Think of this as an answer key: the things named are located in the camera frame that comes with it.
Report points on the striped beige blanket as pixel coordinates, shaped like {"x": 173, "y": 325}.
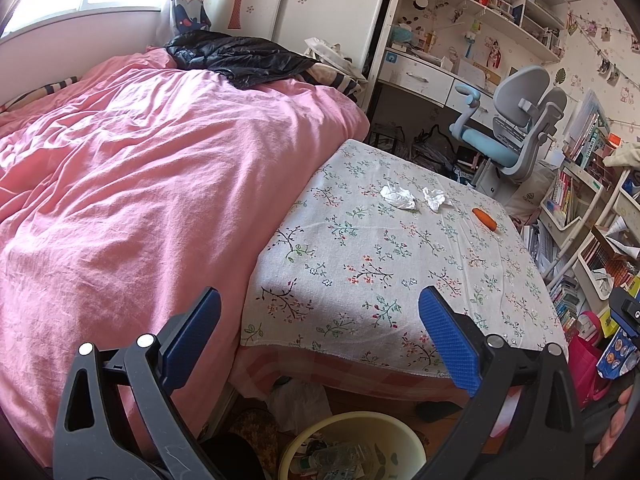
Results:
{"x": 335, "y": 80}

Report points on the orange carrot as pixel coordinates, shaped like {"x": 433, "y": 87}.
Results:
{"x": 485, "y": 219}

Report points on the pink cartoon print curtain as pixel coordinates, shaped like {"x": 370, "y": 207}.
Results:
{"x": 187, "y": 10}

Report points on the dark plastic bag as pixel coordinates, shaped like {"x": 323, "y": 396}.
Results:
{"x": 432, "y": 150}

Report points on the white desk with drawers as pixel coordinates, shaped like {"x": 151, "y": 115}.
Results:
{"x": 425, "y": 75}

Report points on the clear plastic bottle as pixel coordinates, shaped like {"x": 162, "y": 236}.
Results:
{"x": 335, "y": 460}

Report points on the grey blue desk chair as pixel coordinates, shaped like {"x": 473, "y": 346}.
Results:
{"x": 515, "y": 110}

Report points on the blue printed box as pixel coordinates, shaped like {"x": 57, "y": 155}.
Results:
{"x": 615, "y": 355}

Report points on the pink checked cloth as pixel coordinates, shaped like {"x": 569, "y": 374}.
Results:
{"x": 350, "y": 375}

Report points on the black shiny jacket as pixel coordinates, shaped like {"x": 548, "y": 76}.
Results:
{"x": 240, "y": 60}

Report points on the pink blanket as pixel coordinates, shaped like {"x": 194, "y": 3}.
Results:
{"x": 125, "y": 185}

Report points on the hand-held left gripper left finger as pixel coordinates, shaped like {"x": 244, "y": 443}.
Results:
{"x": 192, "y": 340}

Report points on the floral tablecloth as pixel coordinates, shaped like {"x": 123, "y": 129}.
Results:
{"x": 375, "y": 240}

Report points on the pink shopping bag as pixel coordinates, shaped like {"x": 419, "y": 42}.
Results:
{"x": 585, "y": 360}

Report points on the row of upright books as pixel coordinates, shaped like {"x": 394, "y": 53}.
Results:
{"x": 587, "y": 130}

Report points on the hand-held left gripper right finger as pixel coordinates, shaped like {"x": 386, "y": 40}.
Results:
{"x": 450, "y": 340}

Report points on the beige canvas bag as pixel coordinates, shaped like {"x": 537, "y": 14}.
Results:
{"x": 332, "y": 52}

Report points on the white book trolley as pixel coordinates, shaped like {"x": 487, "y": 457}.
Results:
{"x": 575, "y": 205}

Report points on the person's right hand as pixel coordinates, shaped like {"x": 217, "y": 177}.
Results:
{"x": 617, "y": 425}

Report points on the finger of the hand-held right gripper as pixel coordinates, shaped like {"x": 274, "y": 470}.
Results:
{"x": 625, "y": 320}

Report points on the pale yellow plastic basin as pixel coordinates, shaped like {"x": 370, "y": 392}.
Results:
{"x": 400, "y": 435}

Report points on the striped pillow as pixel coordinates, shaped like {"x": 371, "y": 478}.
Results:
{"x": 45, "y": 91}

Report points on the white tissue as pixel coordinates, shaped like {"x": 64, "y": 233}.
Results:
{"x": 436, "y": 199}
{"x": 397, "y": 197}

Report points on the white plastic bag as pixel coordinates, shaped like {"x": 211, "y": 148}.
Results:
{"x": 300, "y": 402}

